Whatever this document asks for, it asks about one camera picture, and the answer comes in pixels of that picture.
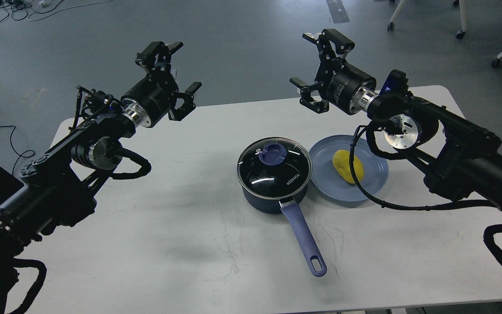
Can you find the grey floor tape strip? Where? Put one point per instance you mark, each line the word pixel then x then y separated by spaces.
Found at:
pixel 337 11

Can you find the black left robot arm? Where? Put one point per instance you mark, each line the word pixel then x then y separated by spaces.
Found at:
pixel 59 186

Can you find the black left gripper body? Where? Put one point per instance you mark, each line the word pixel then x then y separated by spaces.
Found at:
pixel 150 99

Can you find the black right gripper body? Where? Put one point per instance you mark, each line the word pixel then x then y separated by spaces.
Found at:
pixel 343 86

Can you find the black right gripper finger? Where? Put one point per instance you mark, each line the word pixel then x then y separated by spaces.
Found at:
pixel 333 47
pixel 306 99

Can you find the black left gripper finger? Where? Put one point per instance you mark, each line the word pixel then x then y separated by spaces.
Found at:
pixel 188 105
pixel 156 58

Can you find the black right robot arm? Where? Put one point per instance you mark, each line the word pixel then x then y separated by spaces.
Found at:
pixel 459 159

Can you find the dark blue saucepan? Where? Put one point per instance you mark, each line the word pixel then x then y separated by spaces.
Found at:
pixel 291 209

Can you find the glass pot lid blue knob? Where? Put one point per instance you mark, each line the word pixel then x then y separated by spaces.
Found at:
pixel 274 168

